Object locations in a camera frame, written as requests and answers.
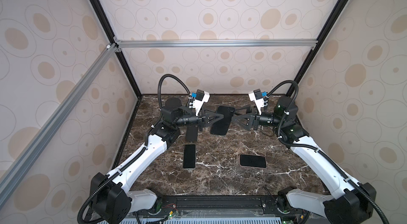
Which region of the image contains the bare black phone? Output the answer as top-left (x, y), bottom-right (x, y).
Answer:
top-left (183, 144), bottom-right (196, 169)

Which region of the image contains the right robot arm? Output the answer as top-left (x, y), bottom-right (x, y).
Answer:
top-left (232, 96), bottom-right (376, 224)

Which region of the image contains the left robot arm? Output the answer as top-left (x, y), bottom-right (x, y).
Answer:
top-left (77, 97), bottom-right (224, 224)

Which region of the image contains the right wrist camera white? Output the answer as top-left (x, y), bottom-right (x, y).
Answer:
top-left (248, 89), bottom-right (268, 115)

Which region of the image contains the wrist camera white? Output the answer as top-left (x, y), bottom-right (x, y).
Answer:
top-left (188, 89), bottom-right (210, 116)
top-left (248, 89), bottom-right (268, 115)

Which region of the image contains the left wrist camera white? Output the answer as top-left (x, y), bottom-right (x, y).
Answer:
top-left (188, 89), bottom-right (210, 116)

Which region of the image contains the horizontal aluminium rail back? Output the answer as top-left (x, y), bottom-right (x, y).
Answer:
top-left (117, 39), bottom-right (318, 49)

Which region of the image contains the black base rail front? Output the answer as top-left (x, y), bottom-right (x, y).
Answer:
top-left (83, 194), bottom-right (357, 224)

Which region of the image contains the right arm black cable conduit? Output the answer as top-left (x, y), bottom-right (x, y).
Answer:
top-left (266, 80), bottom-right (390, 224)

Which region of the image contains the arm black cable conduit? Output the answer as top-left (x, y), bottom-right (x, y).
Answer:
top-left (77, 73), bottom-right (192, 224)
top-left (266, 80), bottom-right (390, 224)

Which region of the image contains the black frame post left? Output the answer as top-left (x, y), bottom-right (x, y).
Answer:
top-left (89, 0), bottom-right (142, 99)

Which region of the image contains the black frame post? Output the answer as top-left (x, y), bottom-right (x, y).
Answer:
top-left (89, 0), bottom-right (142, 99)
top-left (294, 0), bottom-right (349, 85)

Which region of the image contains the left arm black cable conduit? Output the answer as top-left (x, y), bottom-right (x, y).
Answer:
top-left (77, 73), bottom-right (192, 224)

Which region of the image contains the black frame post right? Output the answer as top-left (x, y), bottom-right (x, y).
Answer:
top-left (294, 0), bottom-right (349, 85)

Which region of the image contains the aluminium rail left wall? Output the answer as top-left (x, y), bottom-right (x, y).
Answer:
top-left (1, 43), bottom-right (118, 208)

